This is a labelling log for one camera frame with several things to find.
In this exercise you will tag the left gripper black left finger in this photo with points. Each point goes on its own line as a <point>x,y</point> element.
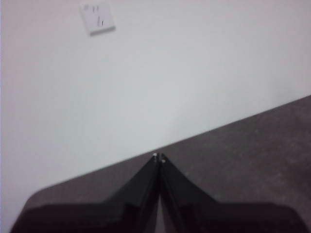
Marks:
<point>109,213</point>

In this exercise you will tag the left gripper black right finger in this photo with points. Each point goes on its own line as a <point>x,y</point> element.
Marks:
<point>206,216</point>

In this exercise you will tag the white wall socket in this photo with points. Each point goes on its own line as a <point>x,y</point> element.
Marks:
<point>97,18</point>

